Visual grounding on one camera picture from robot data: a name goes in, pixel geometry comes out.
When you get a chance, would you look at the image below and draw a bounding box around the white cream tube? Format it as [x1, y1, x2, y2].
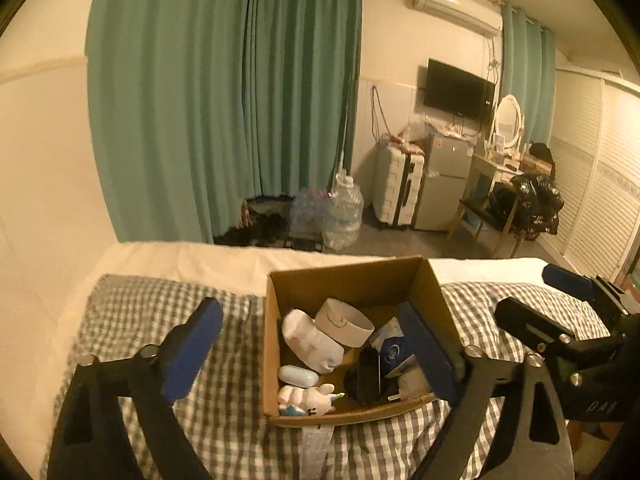
[387, 364, 432, 402]

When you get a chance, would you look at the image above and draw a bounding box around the blue white tissue pack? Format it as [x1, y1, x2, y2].
[369, 318, 416, 378]

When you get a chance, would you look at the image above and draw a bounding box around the black handheld mirror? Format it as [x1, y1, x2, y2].
[344, 348, 383, 405]

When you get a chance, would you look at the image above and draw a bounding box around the light blue earbuds case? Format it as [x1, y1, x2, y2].
[278, 365, 319, 389]

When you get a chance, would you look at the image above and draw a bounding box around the white unicorn toy figure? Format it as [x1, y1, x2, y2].
[278, 384, 345, 416]

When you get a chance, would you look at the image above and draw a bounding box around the white sock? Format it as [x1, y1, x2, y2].
[281, 309, 344, 375]

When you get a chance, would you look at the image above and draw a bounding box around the grey checked duvet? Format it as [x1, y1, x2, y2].
[66, 274, 606, 479]

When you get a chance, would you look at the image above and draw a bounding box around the black jacket on chair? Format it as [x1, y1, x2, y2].
[488, 174, 564, 240]

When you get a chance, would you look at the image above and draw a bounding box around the white bed sheet mattress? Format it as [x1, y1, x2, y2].
[19, 239, 551, 461]

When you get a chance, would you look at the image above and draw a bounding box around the brown cardboard box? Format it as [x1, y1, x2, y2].
[262, 257, 460, 428]

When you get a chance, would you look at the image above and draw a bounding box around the wooden chair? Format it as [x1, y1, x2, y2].
[445, 196, 524, 258]

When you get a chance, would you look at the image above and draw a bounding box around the white louvered wardrobe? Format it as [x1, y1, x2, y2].
[540, 67, 639, 282]

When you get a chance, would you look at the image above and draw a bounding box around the white dressing table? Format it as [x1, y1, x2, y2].
[463, 154, 522, 198]

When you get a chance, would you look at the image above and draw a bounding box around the black bag on floor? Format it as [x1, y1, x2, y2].
[214, 195, 293, 247]

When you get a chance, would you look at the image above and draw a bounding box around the white oval vanity mirror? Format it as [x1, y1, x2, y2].
[491, 94, 524, 152]

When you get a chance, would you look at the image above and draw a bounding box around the silver mini fridge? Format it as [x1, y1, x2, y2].
[413, 133, 474, 231]

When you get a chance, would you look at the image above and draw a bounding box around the pack of plastic bottles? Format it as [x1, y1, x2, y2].
[290, 188, 329, 236]

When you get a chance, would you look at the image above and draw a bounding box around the large clear water jug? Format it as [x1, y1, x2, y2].
[321, 169, 363, 252]

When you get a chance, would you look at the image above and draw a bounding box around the white hard suitcase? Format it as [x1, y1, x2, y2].
[372, 144, 424, 226]

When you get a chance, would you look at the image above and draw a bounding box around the green curtain by wardrobe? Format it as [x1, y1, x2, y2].
[500, 3, 556, 144]

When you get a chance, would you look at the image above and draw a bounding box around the large green curtain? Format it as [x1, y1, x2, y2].
[86, 0, 362, 243]

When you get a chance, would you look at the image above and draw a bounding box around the white air conditioner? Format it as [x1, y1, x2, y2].
[412, 0, 502, 38]

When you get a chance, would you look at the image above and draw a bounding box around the black wall television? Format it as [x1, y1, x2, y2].
[423, 58, 496, 125]

